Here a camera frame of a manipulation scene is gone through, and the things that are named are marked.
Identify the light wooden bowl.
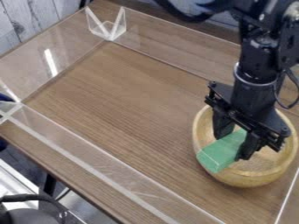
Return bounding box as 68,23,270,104
191,106,299,188

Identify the blue object at edge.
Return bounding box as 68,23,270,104
0,93,15,102

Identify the green rectangular block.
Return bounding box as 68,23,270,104
196,129,247,173

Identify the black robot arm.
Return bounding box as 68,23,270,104
155,0,299,160

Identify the black cable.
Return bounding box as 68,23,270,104
0,193,68,224

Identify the clear acrylic tray enclosure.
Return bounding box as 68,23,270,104
0,1,299,224

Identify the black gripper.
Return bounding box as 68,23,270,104
204,77,291,161

